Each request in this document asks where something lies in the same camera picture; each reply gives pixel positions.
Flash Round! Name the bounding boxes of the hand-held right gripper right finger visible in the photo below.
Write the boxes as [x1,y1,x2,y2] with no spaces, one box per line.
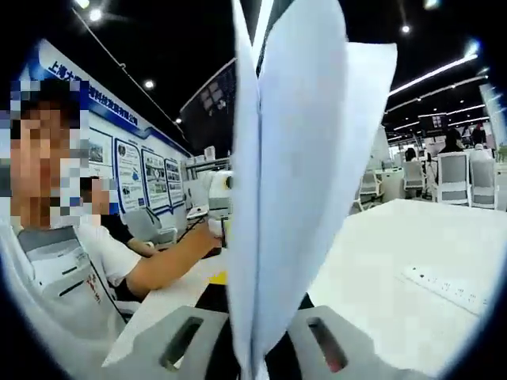
[263,294,436,380]

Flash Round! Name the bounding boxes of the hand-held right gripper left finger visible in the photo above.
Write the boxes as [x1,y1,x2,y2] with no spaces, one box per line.
[78,271,243,380]

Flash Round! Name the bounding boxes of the white cloth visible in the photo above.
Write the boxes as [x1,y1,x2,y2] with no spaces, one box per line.
[227,0,399,380]

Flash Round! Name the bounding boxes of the person's left hand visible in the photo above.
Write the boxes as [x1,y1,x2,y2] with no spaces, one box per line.
[189,222,227,260]

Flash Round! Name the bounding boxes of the white storage shelf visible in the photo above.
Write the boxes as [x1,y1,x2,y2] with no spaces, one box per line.
[184,146,234,209]

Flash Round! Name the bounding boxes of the grey office chair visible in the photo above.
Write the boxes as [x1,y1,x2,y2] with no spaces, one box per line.
[125,207,180,247]

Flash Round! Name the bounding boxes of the large hanging black monitor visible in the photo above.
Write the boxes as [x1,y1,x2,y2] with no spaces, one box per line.
[179,57,238,154]

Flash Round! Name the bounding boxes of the white table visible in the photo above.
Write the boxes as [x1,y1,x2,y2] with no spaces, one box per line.
[103,197,507,377]

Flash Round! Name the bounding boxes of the white table socket strip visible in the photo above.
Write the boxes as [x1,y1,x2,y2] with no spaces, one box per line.
[398,265,493,317]

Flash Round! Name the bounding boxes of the round ceiling spotlights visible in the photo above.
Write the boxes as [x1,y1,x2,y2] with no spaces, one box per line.
[77,0,480,124]

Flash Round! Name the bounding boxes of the white grey chest device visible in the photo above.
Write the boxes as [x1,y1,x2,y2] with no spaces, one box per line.
[16,225,120,337]

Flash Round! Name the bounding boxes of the group of white office chairs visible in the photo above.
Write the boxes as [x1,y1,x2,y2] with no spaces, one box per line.
[351,151,499,214]

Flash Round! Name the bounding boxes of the curved ceiling light strip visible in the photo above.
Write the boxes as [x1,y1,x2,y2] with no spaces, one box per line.
[387,52,479,97]

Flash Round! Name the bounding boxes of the blue white wall poster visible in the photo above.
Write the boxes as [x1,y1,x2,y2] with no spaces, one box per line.
[23,38,192,218]

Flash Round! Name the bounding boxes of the black chest device cable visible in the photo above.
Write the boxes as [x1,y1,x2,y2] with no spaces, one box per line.
[87,259,134,322]

